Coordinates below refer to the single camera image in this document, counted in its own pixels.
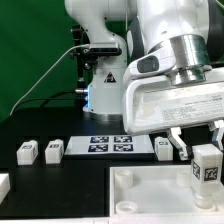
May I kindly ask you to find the white square tabletop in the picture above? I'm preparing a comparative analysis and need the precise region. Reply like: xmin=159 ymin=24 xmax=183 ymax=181
xmin=109 ymin=165 xmax=224 ymax=224

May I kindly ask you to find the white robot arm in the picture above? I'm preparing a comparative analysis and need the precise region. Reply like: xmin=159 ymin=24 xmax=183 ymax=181
xmin=65 ymin=0 xmax=224 ymax=160

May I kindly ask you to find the white obstacle fence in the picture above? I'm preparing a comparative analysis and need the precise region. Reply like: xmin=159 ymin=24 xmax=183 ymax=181
xmin=0 ymin=173 xmax=10 ymax=204

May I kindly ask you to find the white marker plate with tags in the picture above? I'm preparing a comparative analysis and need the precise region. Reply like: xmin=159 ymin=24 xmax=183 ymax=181
xmin=65 ymin=135 xmax=153 ymax=155

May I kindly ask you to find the black camera on stand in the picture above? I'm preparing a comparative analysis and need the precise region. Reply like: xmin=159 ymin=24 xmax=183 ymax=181
xmin=69 ymin=25 xmax=122 ymax=100

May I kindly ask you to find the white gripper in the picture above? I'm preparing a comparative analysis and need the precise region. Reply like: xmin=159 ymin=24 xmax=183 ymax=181
xmin=123 ymin=74 xmax=224 ymax=161

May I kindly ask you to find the white cable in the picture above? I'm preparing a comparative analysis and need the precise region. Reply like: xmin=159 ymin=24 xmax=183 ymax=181
xmin=9 ymin=44 xmax=90 ymax=116

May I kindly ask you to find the black cable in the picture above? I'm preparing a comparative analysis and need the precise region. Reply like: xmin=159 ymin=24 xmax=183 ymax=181
xmin=13 ymin=89 xmax=88 ymax=113

